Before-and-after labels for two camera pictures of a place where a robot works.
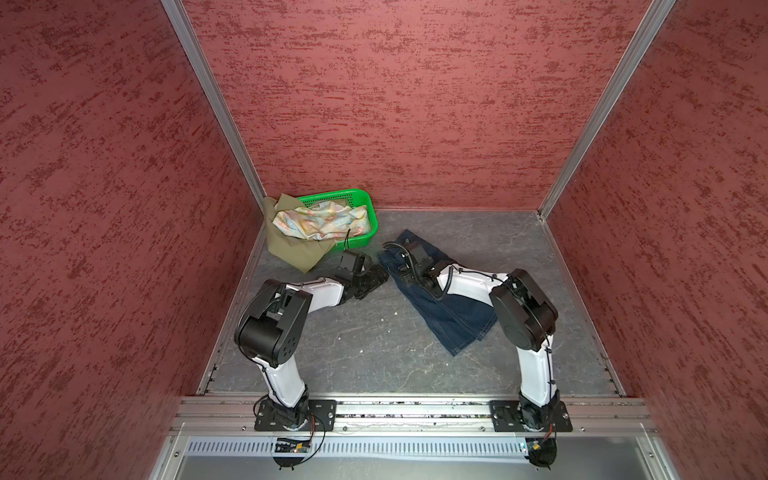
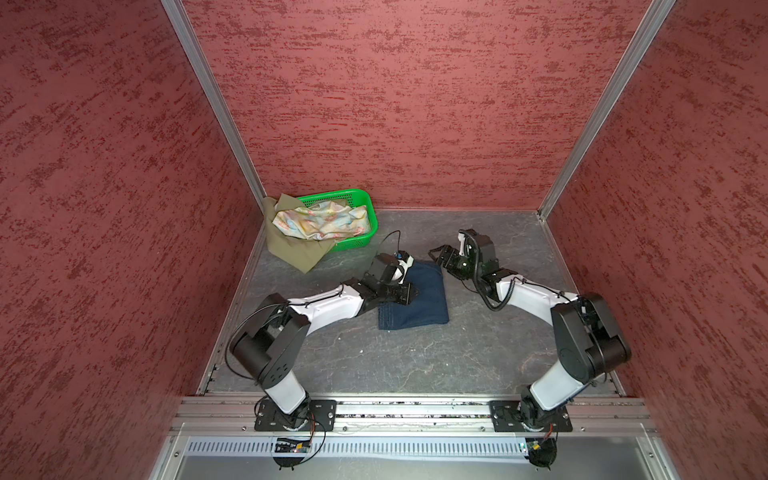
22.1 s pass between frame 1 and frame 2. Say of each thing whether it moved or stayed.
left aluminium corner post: stayed
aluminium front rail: stayed
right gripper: moved
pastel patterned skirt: stayed
